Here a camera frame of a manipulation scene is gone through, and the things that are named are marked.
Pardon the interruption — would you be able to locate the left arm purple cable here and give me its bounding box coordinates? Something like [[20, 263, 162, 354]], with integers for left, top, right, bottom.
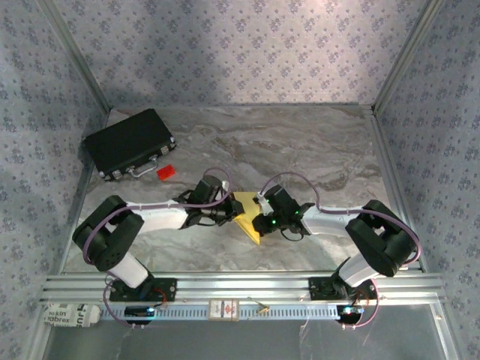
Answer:
[[82, 167, 236, 332]]

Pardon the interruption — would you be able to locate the small label card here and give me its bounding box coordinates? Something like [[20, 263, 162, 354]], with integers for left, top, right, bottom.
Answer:
[[208, 298, 240, 323]]

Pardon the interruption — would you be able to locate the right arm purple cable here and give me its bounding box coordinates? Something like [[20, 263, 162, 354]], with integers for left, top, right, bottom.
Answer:
[[260, 171, 421, 331]]

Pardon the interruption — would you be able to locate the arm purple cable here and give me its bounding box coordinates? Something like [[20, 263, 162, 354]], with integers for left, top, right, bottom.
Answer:
[[260, 171, 421, 331], [82, 167, 236, 332]]

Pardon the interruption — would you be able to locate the red block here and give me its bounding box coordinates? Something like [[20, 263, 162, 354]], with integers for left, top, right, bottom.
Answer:
[[156, 164, 177, 182]]

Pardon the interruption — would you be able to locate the slotted grey cable duct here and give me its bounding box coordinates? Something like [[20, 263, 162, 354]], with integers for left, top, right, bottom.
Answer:
[[99, 302, 341, 322]]

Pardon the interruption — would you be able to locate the black briefcase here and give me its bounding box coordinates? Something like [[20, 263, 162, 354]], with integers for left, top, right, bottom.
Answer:
[[82, 108, 177, 183]]

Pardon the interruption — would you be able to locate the small brass clip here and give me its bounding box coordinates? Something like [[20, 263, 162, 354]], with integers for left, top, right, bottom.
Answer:
[[247, 297, 270, 315]]

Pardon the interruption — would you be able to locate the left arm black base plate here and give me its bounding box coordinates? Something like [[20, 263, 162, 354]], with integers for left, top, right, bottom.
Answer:
[[108, 277, 178, 303]]

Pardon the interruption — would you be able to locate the aluminium side rail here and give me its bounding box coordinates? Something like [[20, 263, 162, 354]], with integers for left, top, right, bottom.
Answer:
[[367, 106, 428, 273], [55, 108, 113, 275]]

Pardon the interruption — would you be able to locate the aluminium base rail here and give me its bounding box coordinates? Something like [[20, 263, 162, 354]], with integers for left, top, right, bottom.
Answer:
[[40, 272, 447, 304]]

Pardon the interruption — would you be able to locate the yellow cloth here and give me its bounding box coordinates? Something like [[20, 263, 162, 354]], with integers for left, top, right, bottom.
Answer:
[[230, 190, 263, 247]]

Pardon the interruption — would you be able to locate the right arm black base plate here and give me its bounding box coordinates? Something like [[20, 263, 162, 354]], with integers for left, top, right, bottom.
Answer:
[[309, 277, 377, 301]]

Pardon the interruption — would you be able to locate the aluminium corner post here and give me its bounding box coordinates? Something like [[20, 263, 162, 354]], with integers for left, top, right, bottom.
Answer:
[[39, 0, 113, 112], [372, 0, 448, 112]]

